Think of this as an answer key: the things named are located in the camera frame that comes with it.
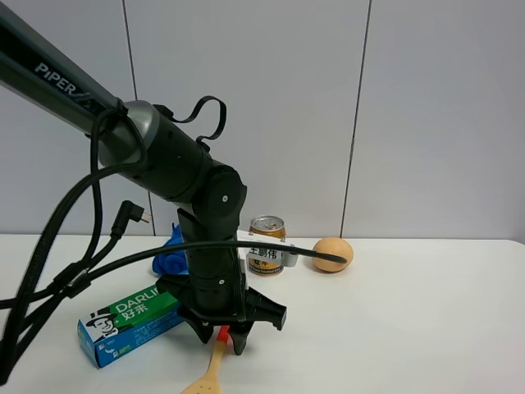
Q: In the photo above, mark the wooden spatula orange handle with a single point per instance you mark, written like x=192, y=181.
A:
x=209, y=382

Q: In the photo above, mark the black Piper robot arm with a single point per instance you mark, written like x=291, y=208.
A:
x=144, y=143

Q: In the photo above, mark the gold Red Bull can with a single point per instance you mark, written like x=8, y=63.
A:
x=266, y=225

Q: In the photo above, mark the Darlie toothpaste box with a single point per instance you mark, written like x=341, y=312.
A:
x=115, y=330

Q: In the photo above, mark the tan round fruit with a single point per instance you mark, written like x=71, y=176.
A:
x=335, y=246

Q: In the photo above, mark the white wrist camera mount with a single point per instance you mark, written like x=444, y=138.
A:
x=284, y=258

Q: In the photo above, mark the rolled blue cloth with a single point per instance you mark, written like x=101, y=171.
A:
x=173, y=262

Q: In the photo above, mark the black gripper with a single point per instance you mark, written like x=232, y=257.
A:
x=205, y=303

